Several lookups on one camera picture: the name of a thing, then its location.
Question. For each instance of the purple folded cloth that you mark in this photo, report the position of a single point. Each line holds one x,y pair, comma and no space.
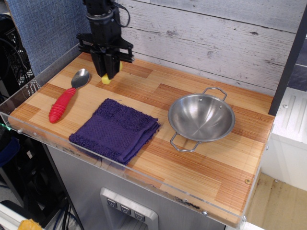
116,131

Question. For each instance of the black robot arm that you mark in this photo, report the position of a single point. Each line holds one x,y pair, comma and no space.
98,7

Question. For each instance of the spoon with red handle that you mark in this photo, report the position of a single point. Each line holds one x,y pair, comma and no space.
80,79

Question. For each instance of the yellow object at bottom left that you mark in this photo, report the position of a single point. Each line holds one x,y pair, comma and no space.
29,224

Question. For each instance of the silver button panel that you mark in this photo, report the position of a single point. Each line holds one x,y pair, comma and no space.
125,214

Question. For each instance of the dark grey right post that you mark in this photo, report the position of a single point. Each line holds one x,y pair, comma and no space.
290,64

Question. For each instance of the steel bowl with wire handles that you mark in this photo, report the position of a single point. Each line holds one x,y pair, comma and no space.
201,117

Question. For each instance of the clear acrylic table guard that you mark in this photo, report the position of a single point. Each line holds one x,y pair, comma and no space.
188,190

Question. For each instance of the yellow ridged tube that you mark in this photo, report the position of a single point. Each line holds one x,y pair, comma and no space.
105,79

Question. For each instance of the blue fabric partition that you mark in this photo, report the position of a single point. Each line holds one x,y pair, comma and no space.
48,30

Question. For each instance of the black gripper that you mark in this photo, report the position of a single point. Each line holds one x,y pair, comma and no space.
105,36

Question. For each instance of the black plastic crate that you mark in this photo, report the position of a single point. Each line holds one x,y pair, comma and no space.
15,68

